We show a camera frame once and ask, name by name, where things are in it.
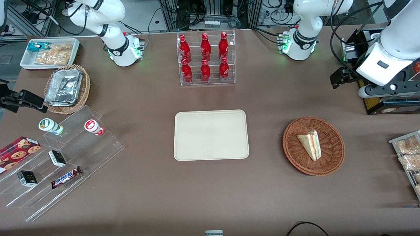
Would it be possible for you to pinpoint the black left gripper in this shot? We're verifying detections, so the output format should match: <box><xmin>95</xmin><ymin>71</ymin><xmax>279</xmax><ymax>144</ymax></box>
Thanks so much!
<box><xmin>330</xmin><ymin>67</ymin><xmax>420</xmax><ymax>97</ymax></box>

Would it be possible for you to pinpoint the clear bag of crackers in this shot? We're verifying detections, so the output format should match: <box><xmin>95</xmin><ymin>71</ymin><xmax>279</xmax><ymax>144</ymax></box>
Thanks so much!
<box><xmin>34</xmin><ymin>44</ymin><xmax>74</xmax><ymax>66</ymax></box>

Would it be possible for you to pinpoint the red capped yogurt bottle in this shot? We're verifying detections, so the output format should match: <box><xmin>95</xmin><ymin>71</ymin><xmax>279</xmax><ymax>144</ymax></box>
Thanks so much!
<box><xmin>84</xmin><ymin>119</ymin><xmax>106</xmax><ymax>137</ymax></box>

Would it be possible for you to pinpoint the brown round wicker basket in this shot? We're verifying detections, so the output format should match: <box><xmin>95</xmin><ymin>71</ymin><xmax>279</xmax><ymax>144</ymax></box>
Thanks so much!
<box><xmin>283</xmin><ymin>117</ymin><xmax>346</xmax><ymax>177</ymax></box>

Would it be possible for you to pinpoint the triangular sandwich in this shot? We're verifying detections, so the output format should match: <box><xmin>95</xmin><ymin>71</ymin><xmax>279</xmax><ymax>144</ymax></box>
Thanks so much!
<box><xmin>296</xmin><ymin>129</ymin><xmax>321</xmax><ymax>162</ymax></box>

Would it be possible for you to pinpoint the clear acrylic stepped shelf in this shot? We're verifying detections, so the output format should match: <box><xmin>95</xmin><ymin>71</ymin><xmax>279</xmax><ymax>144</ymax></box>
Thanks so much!
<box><xmin>0</xmin><ymin>105</ymin><xmax>125</xmax><ymax>223</ymax></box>

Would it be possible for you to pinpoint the aluminium foil container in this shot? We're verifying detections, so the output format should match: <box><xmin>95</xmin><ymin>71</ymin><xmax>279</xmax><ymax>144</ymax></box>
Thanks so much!
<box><xmin>44</xmin><ymin>68</ymin><xmax>83</xmax><ymax>107</ymax></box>

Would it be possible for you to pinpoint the green capped yogurt bottle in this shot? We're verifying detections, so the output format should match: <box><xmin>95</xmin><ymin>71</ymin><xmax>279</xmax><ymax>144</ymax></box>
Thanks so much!
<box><xmin>38</xmin><ymin>118</ymin><xmax>65</xmax><ymax>136</ymax></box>

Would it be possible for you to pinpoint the teal snack packet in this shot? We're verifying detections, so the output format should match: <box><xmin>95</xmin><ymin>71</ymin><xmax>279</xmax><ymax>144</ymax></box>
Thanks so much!
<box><xmin>27</xmin><ymin>42</ymin><xmax>52</xmax><ymax>52</ymax></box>

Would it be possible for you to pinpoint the clear acrylic bottle rack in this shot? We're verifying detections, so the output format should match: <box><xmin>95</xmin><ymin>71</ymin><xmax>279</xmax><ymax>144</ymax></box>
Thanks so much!
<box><xmin>177</xmin><ymin>29</ymin><xmax>236</xmax><ymax>87</ymax></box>

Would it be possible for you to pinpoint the tray of packaged snacks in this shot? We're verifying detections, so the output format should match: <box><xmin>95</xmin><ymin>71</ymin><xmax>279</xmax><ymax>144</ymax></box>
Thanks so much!
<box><xmin>388</xmin><ymin>130</ymin><xmax>420</xmax><ymax>201</ymax></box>

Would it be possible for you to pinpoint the red chocolate cookie box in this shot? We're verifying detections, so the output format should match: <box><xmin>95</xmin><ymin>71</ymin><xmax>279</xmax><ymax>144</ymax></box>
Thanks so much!
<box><xmin>0</xmin><ymin>136</ymin><xmax>42</xmax><ymax>175</ymax></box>

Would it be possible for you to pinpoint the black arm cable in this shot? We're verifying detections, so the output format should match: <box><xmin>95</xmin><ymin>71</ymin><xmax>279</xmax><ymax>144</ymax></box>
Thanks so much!
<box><xmin>330</xmin><ymin>2</ymin><xmax>389</xmax><ymax>77</ymax></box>

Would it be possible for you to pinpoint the beige rectangular plastic tray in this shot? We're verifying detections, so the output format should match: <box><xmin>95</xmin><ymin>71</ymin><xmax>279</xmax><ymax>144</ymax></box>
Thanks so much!
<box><xmin>174</xmin><ymin>109</ymin><xmax>250</xmax><ymax>162</ymax></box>

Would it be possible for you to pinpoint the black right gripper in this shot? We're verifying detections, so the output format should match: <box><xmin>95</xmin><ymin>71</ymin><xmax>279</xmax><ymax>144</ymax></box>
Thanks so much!
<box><xmin>0</xmin><ymin>83</ymin><xmax>45</xmax><ymax>114</ymax></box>

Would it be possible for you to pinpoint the brown Snickers bar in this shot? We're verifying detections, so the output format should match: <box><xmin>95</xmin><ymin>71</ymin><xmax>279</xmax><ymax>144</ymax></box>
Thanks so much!
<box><xmin>51</xmin><ymin>166</ymin><xmax>83</xmax><ymax>189</ymax></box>

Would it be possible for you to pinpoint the black floor cable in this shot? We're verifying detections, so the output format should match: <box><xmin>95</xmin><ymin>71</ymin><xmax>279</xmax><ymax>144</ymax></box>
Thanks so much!
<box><xmin>285</xmin><ymin>222</ymin><xmax>329</xmax><ymax>236</ymax></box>

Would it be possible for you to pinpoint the red drink bottle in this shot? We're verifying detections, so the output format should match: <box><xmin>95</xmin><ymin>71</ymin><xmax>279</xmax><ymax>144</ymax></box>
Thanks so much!
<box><xmin>181</xmin><ymin>58</ymin><xmax>193</xmax><ymax>83</ymax></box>
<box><xmin>179</xmin><ymin>34</ymin><xmax>192</xmax><ymax>63</ymax></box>
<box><xmin>200</xmin><ymin>33</ymin><xmax>212</xmax><ymax>62</ymax></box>
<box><xmin>219</xmin><ymin>31</ymin><xmax>229</xmax><ymax>60</ymax></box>
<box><xmin>200</xmin><ymin>58</ymin><xmax>211</xmax><ymax>83</ymax></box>
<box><xmin>219</xmin><ymin>56</ymin><xmax>230</xmax><ymax>82</ymax></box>

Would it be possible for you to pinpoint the light oval wicker basket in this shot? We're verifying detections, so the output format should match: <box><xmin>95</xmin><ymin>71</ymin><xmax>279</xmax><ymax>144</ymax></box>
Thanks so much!
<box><xmin>43</xmin><ymin>64</ymin><xmax>91</xmax><ymax>115</ymax></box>

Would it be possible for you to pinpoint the small black white box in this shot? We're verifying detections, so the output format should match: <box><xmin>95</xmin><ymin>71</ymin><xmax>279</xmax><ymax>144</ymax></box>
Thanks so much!
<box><xmin>48</xmin><ymin>149</ymin><xmax>67</xmax><ymax>168</ymax></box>
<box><xmin>17</xmin><ymin>170</ymin><xmax>38</xmax><ymax>187</ymax></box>

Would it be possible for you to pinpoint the white rectangular plastic bin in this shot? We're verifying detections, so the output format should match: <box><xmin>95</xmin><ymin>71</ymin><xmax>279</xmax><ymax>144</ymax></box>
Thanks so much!
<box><xmin>20</xmin><ymin>38</ymin><xmax>81</xmax><ymax>71</ymax></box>

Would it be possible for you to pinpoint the black food warmer machine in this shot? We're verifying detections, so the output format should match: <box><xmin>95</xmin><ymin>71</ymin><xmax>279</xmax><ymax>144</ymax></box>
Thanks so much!
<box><xmin>341</xmin><ymin>28</ymin><xmax>420</xmax><ymax>115</ymax></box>

